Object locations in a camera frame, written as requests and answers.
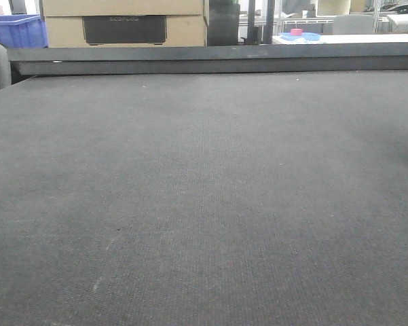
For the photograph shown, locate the black conveyor belt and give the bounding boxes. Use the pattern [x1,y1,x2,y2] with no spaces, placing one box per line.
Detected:
[0,71,408,325]

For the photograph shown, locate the lower cardboard box black print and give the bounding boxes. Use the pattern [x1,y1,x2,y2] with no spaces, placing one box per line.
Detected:
[45,16,207,48]

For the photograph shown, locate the upper cardboard box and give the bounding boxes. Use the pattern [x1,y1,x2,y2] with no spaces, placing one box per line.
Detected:
[42,0,209,17]

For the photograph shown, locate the blue tray on table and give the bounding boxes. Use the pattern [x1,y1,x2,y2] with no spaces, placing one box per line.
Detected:
[280,33,321,41]

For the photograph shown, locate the red tape roll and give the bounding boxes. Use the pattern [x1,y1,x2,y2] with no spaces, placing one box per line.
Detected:
[290,28,303,37]

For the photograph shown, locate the white table background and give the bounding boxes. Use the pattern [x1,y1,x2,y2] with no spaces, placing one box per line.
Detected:
[272,34,408,45]

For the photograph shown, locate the grey office chair background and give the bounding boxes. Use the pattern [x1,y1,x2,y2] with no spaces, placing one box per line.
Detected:
[332,14,374,35]

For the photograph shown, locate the blue plastic crate background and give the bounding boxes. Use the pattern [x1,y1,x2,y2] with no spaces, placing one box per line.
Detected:
[0,14,48,48]

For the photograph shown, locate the black vertical post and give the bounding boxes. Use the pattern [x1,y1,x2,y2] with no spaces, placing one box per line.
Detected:
[263,0,275,44]

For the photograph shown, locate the black conveyor side rail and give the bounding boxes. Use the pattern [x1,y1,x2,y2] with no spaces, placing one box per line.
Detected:
[7,42,408,76]

